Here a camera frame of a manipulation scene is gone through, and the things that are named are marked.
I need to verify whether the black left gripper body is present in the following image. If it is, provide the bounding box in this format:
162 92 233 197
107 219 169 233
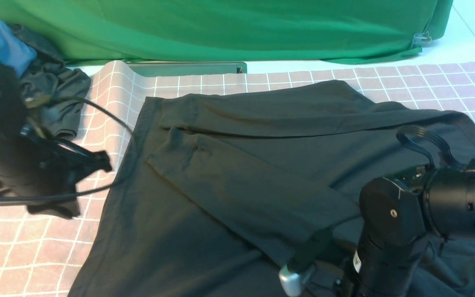
0 123 113 219

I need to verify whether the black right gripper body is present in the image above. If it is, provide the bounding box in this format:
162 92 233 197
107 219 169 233
279 177 429 297

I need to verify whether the dark gray long-sleeved shirt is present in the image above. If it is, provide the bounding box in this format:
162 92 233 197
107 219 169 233
68 80 475 297

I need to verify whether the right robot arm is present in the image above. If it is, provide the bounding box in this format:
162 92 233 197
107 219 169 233
279 159 475 297

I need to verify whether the dark gray crumpled garment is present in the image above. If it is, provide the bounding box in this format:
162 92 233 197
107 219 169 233
7 23 91 140

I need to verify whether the pink checkered tablecloth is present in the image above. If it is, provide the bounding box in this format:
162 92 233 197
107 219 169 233
0 61 475 297

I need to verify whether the blue crumpled garment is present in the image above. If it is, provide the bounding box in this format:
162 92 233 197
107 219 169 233
0 20 37 77

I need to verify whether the green backdrop cloth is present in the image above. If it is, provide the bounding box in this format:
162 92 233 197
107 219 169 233
0 0 453 65

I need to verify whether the metal binder clip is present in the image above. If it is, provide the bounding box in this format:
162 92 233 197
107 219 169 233
411 31 432 48

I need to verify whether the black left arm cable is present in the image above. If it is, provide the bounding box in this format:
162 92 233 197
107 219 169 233
0 97 136 207

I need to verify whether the black ribbon cable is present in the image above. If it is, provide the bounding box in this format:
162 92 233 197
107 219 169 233
396 125 467 170

